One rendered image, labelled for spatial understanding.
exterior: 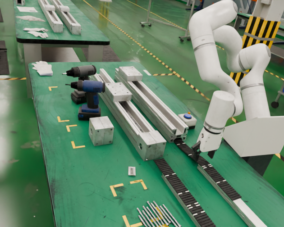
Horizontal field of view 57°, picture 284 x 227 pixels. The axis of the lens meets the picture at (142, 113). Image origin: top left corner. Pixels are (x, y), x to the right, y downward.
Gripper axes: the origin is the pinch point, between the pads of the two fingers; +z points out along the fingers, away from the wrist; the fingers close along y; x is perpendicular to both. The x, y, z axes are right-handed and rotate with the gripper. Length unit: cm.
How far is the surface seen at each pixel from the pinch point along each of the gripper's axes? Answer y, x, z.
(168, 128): -4.1, 24.3, 0.1
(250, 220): -2.1, -32.3, 3.3
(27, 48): -55, 206, 19
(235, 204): -2.1, -24.4, 3.4
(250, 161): 34.3, -1.3, 10.6
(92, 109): -37, 49, -1
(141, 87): 2, 70, -1
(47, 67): -49, 121, 4
